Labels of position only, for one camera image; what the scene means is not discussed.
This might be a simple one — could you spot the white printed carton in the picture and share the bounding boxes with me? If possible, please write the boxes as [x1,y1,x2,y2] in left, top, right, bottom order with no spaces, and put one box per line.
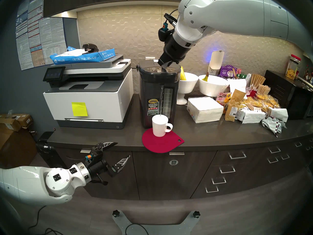
[236,107,267,124]

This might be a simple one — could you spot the dark lower cabinet unit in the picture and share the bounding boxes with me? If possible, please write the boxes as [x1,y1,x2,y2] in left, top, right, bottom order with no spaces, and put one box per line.
[48,137,313,200]

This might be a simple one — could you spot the yellow sticky note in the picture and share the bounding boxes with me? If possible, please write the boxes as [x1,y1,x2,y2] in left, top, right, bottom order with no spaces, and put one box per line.
[71,102,88,117]

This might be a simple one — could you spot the grey text notice poster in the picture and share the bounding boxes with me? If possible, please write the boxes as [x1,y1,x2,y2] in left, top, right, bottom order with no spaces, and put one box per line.
[38,17,67,65]

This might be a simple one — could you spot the black hot water dispenser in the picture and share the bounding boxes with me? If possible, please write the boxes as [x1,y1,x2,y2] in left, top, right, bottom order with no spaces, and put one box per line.
[136,59,182,129]

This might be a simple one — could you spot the black floor cable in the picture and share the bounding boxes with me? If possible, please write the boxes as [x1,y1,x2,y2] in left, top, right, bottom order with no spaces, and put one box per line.
[28,205,64,235]

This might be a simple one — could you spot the white plug-in night light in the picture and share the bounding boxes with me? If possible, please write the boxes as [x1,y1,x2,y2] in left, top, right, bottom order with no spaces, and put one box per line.
[208,50,225,76]

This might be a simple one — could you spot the small cardboard box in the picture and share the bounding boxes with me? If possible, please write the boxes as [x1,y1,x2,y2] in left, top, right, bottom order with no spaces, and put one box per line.
[0,116,22,132]
[12,114,33,128]

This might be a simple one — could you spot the large cardboard box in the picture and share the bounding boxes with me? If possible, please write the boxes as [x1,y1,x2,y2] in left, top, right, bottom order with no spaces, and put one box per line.
[0,128,37,169]

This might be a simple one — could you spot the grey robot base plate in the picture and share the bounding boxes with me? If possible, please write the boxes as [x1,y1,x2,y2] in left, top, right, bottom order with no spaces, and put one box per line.
[112,210,201,235]

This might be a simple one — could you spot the black microwave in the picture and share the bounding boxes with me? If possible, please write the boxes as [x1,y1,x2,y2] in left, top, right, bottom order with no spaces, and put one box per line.
[264,70,313,120]

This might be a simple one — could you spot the sauce bottles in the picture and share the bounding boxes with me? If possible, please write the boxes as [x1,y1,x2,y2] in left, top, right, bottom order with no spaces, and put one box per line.
[303,64,313,81]

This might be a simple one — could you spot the large white bowl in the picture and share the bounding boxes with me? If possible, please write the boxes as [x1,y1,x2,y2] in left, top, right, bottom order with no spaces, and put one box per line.
[198,75,230,97]

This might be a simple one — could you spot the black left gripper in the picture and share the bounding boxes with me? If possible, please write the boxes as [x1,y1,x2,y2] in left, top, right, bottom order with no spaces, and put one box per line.
[88,141,131,181]

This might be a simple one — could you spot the yellow snack bag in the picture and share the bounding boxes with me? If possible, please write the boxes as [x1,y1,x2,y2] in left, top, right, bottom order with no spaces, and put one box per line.
[241,94,281,112]

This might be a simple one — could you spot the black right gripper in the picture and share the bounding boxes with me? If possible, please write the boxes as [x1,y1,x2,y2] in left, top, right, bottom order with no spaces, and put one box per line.
[158,36,193,69]

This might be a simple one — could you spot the pink snack packet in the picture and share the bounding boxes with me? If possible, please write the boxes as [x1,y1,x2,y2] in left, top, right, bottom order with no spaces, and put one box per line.
[216,92,231,114]

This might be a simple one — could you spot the white pedestal bowl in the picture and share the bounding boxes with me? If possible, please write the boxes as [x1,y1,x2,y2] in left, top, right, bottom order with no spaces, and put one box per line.
[177,72,199,105]

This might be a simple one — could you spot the white folded paper bag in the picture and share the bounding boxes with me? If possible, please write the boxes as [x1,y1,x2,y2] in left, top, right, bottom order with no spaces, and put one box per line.
[268,108,289,123]

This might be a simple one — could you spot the tall wooden stirrer bundle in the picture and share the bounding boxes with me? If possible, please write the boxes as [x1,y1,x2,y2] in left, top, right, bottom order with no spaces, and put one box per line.
[250,74,266,90]

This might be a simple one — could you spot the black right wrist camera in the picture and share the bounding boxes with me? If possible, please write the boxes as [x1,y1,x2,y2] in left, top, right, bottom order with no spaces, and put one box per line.
[158,23,175,43]

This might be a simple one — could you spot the black upright floor object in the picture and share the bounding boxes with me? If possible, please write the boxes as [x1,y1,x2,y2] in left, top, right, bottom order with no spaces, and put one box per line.
[36,131,67,169]

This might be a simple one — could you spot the white napkin stack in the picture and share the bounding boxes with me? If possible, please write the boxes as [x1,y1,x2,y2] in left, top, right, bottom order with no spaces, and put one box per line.
[187,97,224,123]

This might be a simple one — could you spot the red lidded glass jar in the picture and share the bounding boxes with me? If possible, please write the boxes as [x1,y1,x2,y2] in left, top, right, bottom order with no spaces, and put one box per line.
[286,54,302,80]

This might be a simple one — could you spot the black stapler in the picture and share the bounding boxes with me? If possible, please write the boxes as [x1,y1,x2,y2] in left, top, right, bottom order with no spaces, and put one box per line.
[82,43,99,53]

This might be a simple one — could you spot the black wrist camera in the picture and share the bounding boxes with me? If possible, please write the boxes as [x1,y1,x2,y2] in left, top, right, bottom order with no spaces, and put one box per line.
[84,149,103,164]
[158,23,175,43]

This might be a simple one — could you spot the red teardrop silicone mat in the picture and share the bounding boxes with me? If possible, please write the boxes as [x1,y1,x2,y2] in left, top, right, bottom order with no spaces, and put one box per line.
[142,128,185,153]

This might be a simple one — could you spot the blue printer paper ream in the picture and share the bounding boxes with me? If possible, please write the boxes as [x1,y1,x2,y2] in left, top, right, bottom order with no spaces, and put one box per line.
[49,48,115,65]

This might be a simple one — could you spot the crumpled striped cloth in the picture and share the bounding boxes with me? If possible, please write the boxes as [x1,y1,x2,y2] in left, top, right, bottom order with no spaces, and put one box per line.
[262,117,288,138]

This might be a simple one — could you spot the white upright paper bag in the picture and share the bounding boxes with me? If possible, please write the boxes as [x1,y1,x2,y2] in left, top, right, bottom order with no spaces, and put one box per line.
[229,79,247,99]

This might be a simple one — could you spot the white grey office printer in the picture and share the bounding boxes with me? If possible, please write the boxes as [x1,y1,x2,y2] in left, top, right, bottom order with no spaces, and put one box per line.
[43,55,134,129]

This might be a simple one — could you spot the black base cable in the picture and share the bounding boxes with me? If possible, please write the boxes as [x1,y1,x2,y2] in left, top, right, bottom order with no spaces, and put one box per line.
[125,223,149,235]

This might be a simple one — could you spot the brown paper coffee bag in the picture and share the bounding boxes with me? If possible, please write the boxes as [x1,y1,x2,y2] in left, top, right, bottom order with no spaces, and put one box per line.
[224,89,246,122]

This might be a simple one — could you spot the colourful notice poster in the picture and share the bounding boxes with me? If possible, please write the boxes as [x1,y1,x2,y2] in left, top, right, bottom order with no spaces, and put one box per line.
[16,0,47,71]

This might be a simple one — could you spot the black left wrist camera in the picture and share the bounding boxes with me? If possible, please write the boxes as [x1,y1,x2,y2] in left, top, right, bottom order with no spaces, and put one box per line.
[84,149,103,164]

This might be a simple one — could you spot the white ceramic mug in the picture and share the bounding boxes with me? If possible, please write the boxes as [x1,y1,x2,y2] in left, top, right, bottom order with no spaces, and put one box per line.
[152,115,173,137]

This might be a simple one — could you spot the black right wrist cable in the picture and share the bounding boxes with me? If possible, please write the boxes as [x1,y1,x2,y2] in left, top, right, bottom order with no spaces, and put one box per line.
[164,9,179,24]

